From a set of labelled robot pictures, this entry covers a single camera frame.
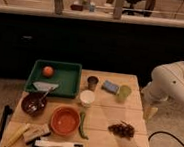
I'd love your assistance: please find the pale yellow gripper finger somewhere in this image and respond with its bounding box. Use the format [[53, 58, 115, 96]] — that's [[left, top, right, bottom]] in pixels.
[[144, 107, 158, 121]]

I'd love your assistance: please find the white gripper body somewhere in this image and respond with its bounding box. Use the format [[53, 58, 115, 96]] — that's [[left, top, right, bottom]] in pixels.
[[141, 82, 168, 109]]

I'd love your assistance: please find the dark grape bunch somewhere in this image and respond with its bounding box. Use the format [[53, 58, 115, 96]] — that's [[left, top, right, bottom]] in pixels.
[[108, 121, 135, 139]]

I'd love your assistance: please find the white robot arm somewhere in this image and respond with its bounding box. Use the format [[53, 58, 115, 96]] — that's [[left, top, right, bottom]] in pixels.
[[141, 61, 184, 121]]

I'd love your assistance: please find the green plastic cup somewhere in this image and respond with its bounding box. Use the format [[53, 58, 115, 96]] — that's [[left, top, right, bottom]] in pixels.
[[117, 85, 132, 102]]

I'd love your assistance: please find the dark metal cup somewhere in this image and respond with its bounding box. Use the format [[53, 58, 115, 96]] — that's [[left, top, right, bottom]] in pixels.
[[87, 76, 99, 91]]

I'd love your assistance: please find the white paper cup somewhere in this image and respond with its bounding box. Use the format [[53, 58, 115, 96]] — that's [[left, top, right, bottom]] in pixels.
[[79, 90, 95, 108]]

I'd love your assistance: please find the blue sponge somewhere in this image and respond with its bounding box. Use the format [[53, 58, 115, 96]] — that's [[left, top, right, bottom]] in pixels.
[[102, 80, 119, 94]]

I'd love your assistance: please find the green chili pepper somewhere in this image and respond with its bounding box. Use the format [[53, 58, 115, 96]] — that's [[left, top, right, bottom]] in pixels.
[[79, 111, 89, 140]]

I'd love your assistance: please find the orange bowl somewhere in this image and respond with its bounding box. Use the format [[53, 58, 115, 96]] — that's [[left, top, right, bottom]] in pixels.
[[49, 106, 81, 137]]

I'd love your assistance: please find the green plastic tray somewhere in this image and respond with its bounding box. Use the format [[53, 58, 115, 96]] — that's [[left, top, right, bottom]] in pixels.
[[24, 59, 82, 99]]

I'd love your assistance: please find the orange fruit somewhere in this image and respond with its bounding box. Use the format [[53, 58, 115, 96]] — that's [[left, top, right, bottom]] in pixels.
[[42, 66, 54, 78]]

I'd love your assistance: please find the metal spoon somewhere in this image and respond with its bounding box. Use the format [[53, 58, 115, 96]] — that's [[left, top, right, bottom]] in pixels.
[[38, 87, 52, 104]]

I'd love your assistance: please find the grey triangular scraper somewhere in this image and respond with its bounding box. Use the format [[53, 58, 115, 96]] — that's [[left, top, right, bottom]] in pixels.
[[33, 81, 59, 92]]

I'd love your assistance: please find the dark brown bowl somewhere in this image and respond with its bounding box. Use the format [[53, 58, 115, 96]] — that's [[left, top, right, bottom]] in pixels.
[[21, 92, 47, 116]]

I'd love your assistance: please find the wooden block brush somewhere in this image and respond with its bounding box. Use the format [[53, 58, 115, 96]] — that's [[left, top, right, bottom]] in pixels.
[[23, 124, 50, 144]]

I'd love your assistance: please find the white handled knife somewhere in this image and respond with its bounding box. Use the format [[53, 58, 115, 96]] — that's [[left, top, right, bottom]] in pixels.
[[34, 139, 84, 147]]

